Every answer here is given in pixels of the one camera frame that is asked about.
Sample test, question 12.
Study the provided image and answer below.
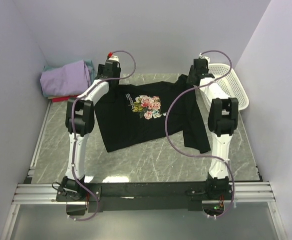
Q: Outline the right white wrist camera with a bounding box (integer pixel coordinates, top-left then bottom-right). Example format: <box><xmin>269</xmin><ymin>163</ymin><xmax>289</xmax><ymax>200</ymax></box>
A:
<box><xmin>198</xmin><ymin>52</ymin><xmax>210</xmax><ymax>63</ymax></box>

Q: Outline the folded red t shirt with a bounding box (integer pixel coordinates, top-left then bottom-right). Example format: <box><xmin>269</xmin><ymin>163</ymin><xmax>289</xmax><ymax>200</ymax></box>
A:
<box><xmin>51</xmin><ymin>95</ymin><xmax>77</xmax><ymax>103</ymax></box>

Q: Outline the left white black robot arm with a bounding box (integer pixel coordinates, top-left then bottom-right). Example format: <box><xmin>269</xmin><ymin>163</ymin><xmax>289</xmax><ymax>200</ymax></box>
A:
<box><xmin>59</xmin><ymin>56</ymin><xmax>121</xmax><ymax>200</ymax></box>

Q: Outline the black floral print t shirt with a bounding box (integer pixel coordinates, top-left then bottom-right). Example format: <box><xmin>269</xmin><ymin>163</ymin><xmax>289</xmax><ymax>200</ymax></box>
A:
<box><xmin>95</xmin><ymin>74</ymin><xmax>211</xmax><ymax>154</ymax></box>

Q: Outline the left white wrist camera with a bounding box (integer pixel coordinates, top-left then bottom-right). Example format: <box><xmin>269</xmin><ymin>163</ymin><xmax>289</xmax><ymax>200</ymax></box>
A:
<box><xmin>107</xmin><ymin>52</ymin><xmax>119</xmax><ymax>62</ymax></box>

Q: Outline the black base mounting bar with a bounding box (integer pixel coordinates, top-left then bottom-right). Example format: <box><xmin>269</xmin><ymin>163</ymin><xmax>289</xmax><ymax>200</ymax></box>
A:
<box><xmin>56</xmin><ymin>179</ymin><xmax>234</xmax><ymax>216</ymax></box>

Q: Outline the folded lilac t shirt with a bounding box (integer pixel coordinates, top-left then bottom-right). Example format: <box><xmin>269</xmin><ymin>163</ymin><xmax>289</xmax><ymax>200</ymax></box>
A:
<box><xmin>39</xmin><ymin>59</ymin><xmax>92</xmax><ymax>97</ymax></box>

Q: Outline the folded yellow t shirt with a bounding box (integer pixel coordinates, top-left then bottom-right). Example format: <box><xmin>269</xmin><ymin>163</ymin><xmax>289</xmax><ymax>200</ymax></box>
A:
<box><xmin>47</xmin><ymin>96</ymin><xmax>59</xmax><ymax>99</ymax></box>

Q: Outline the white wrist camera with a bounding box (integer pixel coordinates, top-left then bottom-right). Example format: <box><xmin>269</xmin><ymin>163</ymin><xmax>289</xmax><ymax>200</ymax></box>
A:
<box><xmin>198</xmin><ymin>52</ymin><xmax>210</xmax><ymax>63</ymax></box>
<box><xmin>107</xmin><ymin>52</ymin><xmax>119</xmax><ymax>62</ymax></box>

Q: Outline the folded teal t shirt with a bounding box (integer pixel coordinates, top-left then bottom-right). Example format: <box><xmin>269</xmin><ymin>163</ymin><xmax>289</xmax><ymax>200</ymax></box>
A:
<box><xmin>42</xmin><ymin>59</ymin><xmax>98</xmax><ymax>97</ymax></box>

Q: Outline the white perforated plastic basket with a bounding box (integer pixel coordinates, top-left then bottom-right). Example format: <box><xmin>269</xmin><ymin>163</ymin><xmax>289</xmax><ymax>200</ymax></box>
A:
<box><xmin>199</xmin><ymin>63</ymin><xmax>249</xmax><ymax>111</ymax></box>

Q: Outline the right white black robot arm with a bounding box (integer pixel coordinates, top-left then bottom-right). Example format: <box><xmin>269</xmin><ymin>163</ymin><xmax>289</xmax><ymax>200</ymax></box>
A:
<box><xmin>187</xmin><ymin>58</ymin><xmax>239</xmax><ymax>198</ymax></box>

